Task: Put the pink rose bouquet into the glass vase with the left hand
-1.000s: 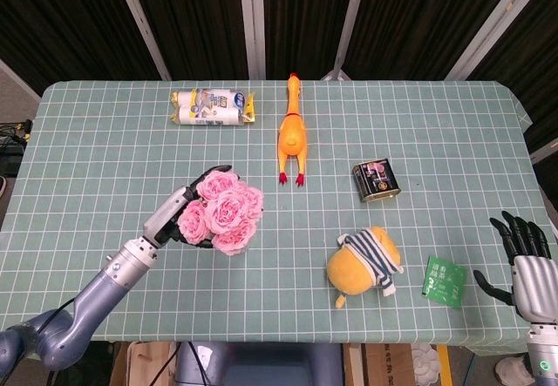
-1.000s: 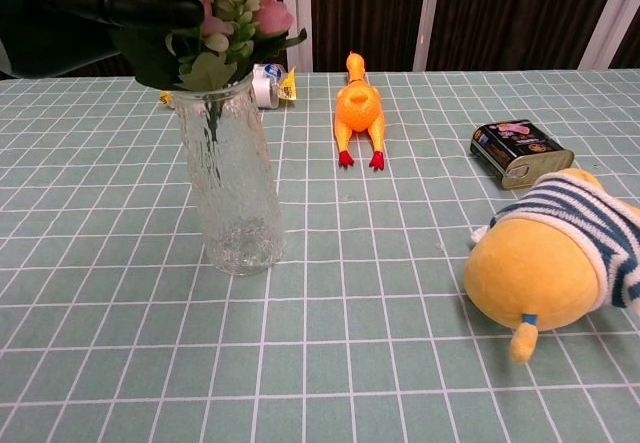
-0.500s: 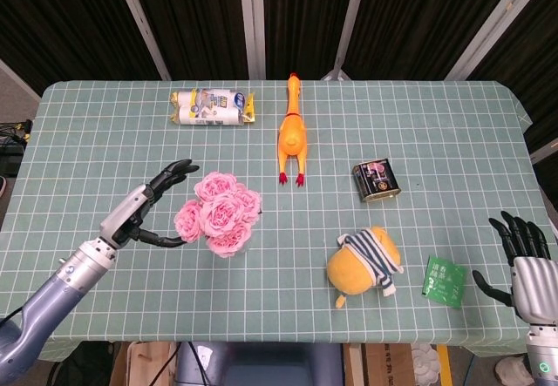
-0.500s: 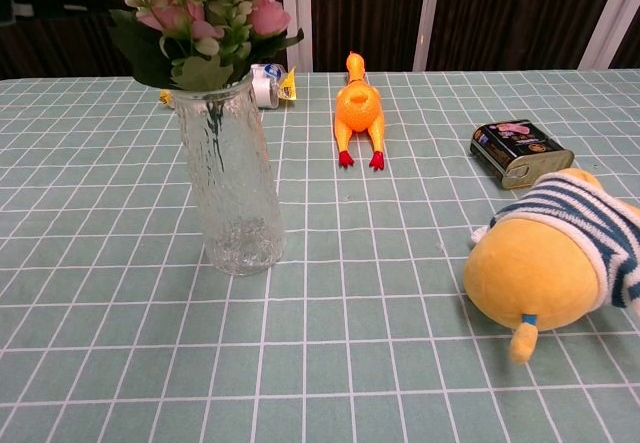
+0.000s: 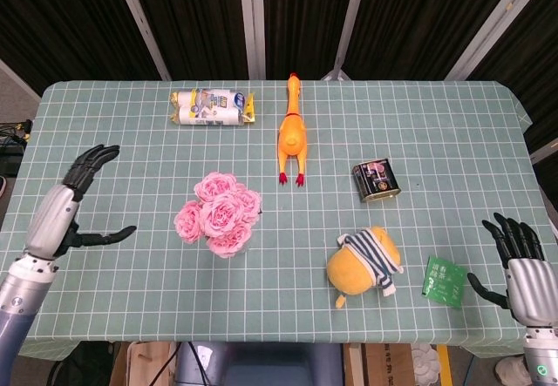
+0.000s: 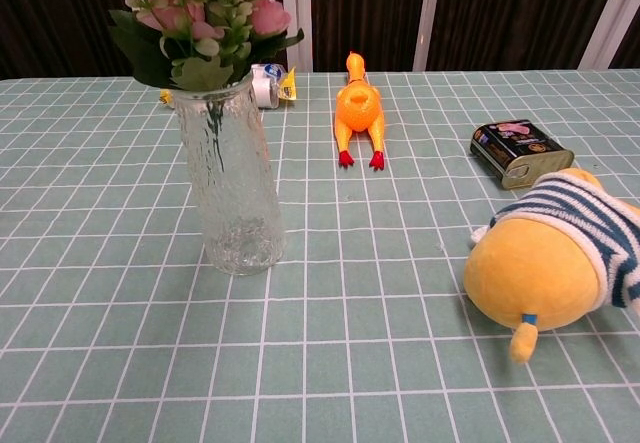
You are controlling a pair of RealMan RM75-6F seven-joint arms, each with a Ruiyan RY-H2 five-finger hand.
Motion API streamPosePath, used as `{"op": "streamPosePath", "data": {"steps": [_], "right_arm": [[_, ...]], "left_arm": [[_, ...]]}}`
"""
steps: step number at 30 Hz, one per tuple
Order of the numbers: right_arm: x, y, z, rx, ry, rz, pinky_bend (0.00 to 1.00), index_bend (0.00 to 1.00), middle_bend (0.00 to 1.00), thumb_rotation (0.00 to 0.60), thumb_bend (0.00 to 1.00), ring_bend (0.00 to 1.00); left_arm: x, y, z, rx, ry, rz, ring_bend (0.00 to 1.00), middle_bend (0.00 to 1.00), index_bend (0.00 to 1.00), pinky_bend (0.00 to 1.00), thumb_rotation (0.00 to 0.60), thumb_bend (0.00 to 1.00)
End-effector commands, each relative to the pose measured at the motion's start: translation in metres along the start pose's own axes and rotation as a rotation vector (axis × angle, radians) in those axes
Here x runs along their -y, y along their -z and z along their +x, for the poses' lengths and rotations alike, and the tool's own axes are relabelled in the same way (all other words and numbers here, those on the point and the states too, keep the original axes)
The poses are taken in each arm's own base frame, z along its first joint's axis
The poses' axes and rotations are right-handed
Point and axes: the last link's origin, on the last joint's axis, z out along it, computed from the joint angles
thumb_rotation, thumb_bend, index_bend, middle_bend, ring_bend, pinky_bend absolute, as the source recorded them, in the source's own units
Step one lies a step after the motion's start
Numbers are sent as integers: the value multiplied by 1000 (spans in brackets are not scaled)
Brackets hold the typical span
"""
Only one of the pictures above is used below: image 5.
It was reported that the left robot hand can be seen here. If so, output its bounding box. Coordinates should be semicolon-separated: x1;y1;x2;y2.
24;143;138;261

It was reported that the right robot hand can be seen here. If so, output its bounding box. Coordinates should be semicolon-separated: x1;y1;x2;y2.
466;212;558;328

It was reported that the pink artificial rose bouquet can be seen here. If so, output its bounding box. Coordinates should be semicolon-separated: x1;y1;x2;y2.
173;171;263;260

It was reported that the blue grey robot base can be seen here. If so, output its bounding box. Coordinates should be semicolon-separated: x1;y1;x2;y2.
174;341;345;386

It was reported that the clear glass cup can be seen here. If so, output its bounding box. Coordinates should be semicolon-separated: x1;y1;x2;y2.
210;237;255;257

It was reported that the green tea packet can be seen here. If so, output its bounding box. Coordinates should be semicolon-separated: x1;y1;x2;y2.
420;254;468;310

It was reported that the white shoe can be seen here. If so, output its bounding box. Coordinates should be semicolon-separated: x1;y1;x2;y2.
494;356;528;385

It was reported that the pale pink cloth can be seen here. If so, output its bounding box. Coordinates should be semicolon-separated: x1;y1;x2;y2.
411;343;442;386

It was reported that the brown cardboard box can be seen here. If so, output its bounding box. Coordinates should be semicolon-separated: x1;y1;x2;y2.
364;342;415;386

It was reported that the yellow striped plush toy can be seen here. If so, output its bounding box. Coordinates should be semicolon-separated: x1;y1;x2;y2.
326;225;402;310

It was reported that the wooden board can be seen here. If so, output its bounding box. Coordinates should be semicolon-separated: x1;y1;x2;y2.
108;341;178;386

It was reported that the dark metal tin can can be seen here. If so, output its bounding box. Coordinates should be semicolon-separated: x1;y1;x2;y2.
351;159;403;204

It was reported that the white snack package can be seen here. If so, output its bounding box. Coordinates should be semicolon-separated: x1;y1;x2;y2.
168;88;256;127

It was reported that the green checkered tablecloth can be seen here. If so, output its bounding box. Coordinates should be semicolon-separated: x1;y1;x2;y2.
0;79;558;364

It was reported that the orange rubber chicken toy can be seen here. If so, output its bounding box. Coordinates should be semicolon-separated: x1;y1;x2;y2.
277;72;309;187

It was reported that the black cables bundle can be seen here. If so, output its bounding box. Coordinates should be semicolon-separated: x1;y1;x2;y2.
0;119;34;147

